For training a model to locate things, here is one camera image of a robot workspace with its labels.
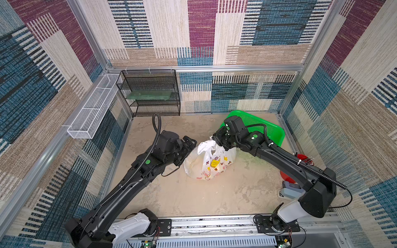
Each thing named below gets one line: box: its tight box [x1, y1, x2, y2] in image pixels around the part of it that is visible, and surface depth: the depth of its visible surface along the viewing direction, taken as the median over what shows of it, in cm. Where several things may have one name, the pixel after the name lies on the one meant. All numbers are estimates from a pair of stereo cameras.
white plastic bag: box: [183, 136, 237, 181], surface depth 83 cm
